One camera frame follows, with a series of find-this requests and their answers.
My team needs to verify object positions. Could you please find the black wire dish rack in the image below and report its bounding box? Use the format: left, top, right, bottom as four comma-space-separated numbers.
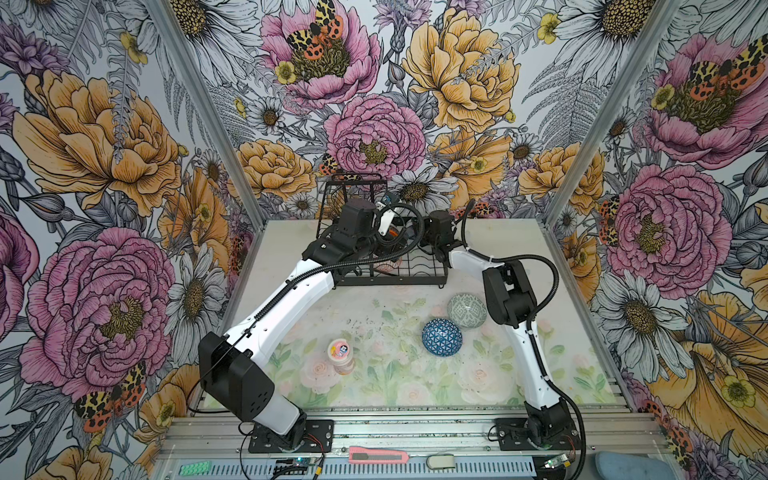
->
315, 171, 448, 288

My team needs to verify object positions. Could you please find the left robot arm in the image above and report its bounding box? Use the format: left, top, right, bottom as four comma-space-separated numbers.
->
198, 199, 426, 451

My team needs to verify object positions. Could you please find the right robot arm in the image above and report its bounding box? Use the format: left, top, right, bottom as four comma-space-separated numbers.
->
424, 211, 581, 449

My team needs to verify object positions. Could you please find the green patterned ceramic bowl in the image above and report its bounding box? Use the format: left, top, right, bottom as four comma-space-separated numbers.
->
447, 293, 488, 329

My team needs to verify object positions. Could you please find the dark blue patterned bowl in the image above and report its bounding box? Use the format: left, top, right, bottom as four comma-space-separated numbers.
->
421, 318, 463, 357

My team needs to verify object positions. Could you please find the pink lidded small jar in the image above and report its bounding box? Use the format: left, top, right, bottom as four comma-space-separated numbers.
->
327, 338, 355, 375

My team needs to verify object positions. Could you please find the pink utility knife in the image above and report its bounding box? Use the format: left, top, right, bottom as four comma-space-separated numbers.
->
348, 446, 410, 465

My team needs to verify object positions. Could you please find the grey oval object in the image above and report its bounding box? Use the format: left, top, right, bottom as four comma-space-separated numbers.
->
425, 454, 456, 471

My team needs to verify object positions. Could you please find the blue cloth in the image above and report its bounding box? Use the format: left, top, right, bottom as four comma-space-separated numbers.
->
594, 452, 675, 480

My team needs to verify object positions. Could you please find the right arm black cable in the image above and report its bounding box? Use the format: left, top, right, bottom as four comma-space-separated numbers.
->
458, 199, 588, 480

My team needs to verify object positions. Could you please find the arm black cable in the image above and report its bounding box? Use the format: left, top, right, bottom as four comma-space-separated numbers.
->
187, 202, 426, 415
458, 199, 588, 480

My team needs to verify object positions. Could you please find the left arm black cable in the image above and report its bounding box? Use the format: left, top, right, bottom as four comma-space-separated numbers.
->
187, 202, 426, 415

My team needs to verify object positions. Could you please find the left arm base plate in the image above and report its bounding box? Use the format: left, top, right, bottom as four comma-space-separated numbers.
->
248, 419, 335, 454

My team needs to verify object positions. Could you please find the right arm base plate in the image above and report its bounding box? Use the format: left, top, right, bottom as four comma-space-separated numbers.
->
486, 417, 581, 452

